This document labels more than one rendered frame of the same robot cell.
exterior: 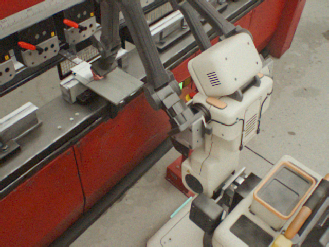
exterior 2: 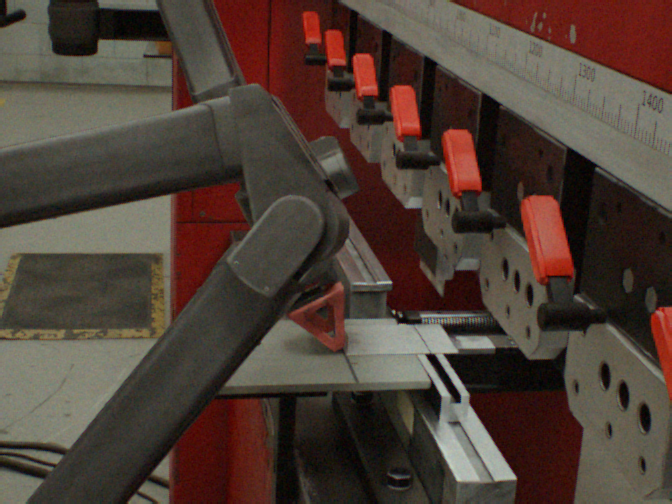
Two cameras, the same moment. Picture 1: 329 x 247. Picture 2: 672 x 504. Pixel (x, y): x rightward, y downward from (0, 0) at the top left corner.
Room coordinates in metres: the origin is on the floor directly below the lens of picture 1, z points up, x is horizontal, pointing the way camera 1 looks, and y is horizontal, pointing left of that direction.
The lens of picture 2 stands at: (2.06, -0.57, 1.51)
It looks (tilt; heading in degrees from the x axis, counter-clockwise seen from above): 18 degrees down; 133
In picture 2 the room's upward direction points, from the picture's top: 3 degrees clockwise
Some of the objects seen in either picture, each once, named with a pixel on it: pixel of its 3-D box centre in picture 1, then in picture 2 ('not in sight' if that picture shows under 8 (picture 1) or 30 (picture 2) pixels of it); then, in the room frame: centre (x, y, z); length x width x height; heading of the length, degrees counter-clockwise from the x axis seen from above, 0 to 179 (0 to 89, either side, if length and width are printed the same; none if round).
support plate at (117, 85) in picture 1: (109, 81); (297, 353); (1.22, 0.27, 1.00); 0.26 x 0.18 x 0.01; 54
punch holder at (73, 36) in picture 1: (74, 18); (435, 121); (1.28, 0.40, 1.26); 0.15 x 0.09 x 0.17; 144
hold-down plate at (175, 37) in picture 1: (174, 38); not in sight; (1.76, -0.01, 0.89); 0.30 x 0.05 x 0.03; 144
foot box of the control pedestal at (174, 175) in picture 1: (188, 175); not in sight; (1.40, -0.17, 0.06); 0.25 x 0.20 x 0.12; 49
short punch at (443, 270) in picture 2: (82, 42); (434, 241); (1.30, 0.39, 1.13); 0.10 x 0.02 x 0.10; 144
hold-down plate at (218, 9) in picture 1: (211, 12); not in sight; (2.08, -0.24, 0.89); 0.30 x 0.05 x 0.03; 144
